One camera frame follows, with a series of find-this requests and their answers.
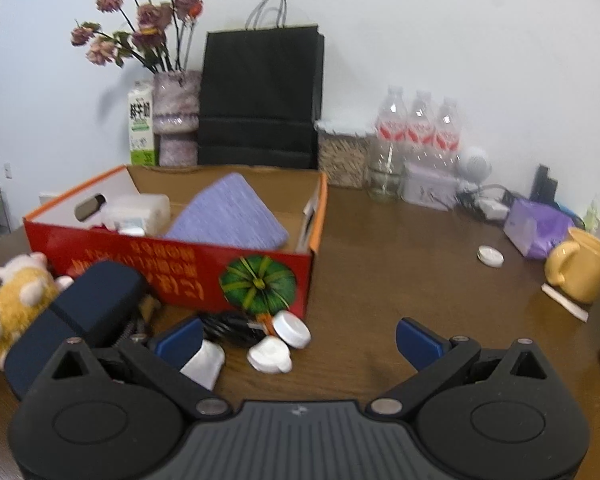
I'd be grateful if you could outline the white tissue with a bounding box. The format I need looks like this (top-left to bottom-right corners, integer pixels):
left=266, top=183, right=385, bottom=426
left=180, top=340, right=225, bottom=391

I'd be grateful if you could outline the black braided cable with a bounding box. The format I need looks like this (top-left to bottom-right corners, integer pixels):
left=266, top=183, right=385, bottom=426
left=197, top=311, right=276, bottom=347

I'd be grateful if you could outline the navy blue zip case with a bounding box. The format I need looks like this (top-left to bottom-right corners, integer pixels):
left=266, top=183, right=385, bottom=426
left=4, top=261, right=148, bottom=400

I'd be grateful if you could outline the white earbuds case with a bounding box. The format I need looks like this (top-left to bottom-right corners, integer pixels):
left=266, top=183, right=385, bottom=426
left=247, top=336, right=292, bottom=374

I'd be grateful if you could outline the white jar lid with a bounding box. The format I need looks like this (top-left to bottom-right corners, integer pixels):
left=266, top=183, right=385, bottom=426
left=272, top=310, right=312, bottom=349

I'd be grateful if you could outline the translucent plastic wipes box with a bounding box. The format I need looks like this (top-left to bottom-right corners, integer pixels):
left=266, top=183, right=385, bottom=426
left=99, top=193, right=171, bottom=236

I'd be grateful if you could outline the purple fabric drawstring pouch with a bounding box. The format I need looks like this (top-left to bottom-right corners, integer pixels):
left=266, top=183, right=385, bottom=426
left=163, top=172, right=289, bottom=250

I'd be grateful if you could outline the yellow white plush toy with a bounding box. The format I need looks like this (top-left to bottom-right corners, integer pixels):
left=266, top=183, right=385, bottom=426
left=0, top=252, right=73, bottom=372

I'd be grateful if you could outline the red orange cardboard box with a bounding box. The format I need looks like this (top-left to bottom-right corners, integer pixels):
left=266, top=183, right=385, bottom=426
left=23, top=166, right=328, bottom=318

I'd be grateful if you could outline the small white round disc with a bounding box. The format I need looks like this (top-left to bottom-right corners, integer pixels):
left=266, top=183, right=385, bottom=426
left=477, top=245, right=505, bottom=269

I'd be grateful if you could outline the white paper stick packet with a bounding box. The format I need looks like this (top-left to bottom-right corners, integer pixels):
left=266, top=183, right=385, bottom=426
left=541, top=283, right=590, bottom=323

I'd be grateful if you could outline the white charger plug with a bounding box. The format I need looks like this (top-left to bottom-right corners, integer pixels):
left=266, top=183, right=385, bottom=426
left=476, top=197, right=509, bottom=222

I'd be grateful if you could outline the purple tissue pack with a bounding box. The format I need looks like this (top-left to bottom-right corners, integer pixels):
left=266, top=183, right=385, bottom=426
left=503, top=198, right=574, bottom=260

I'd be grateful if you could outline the empty clear glass jar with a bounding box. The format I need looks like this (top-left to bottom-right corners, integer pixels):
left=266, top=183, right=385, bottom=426
left=364, top=152, right=403, bottom=202

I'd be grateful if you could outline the yellow ceramic mug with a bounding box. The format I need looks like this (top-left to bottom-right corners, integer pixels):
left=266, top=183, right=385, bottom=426
left=544, top=226, right=600, bottom=304

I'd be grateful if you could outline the white round speaker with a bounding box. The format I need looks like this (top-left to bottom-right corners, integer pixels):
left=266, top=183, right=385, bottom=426
left=456, top=146, right=492, bottom=184

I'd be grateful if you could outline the black upright device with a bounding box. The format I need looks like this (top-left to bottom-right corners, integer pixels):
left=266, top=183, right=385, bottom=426
left=529, top=165, right=558, bottom=207

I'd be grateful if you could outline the clear container with seeds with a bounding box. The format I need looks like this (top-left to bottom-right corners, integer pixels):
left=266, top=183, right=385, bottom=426
left=314, top=120, right=374, bottom=188

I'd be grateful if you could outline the right clear water bottle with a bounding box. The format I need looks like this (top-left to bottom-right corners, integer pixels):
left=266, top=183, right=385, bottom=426
left=434, top=98, right=462, bottom=170

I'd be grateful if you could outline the clear water bottle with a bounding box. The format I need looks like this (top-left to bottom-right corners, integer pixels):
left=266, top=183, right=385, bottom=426
left=375, top=86, right=408, bottom=156
left=434, top=98, right=462, bottom=170
left=407, top=90, right=434, bottom=166

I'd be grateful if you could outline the middle clear water bottle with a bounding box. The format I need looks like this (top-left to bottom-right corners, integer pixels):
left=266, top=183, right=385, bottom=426
left=407, top=90, right=434, bottom=166

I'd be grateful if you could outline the left clear water bottle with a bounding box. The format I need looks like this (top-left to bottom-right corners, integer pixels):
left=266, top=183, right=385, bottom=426
left=375, top=86, right=408, bottom=156

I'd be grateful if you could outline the green white milk carton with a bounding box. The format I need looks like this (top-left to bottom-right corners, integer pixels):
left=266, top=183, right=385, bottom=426
left=128, top=81, right=158, bottom=166

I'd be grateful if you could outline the purple marbled ceramic vase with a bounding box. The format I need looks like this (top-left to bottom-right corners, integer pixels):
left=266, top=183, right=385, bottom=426
left=152, top=70, right=201, bottom=167

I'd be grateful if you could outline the black paper shopping bag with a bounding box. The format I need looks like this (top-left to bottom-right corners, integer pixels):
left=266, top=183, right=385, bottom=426
left=197, top=0, right=325, bottom=169

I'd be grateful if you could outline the dried pink rose bouquet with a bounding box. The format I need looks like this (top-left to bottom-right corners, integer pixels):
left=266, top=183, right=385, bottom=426
left=70, top=0, right=204, bottom=74

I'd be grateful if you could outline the white board against wall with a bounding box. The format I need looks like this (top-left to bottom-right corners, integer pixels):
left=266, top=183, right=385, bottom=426
left=38, top=192, right=60, bottom=205

